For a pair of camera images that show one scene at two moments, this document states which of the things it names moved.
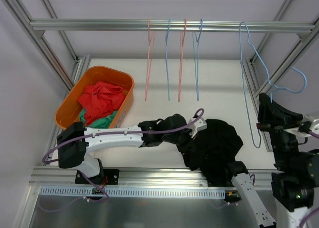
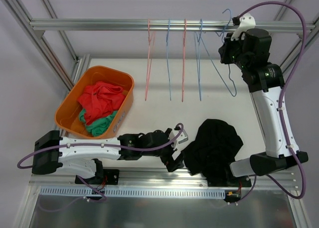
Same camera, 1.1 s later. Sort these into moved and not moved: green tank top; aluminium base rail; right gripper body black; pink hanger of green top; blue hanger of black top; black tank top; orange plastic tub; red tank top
Moved: right gripper body black; blue hanger of black top; pink hanger of green top
Not moved: black tank top; aluminium base rail; orange plastic tub; green tank top; red tank top
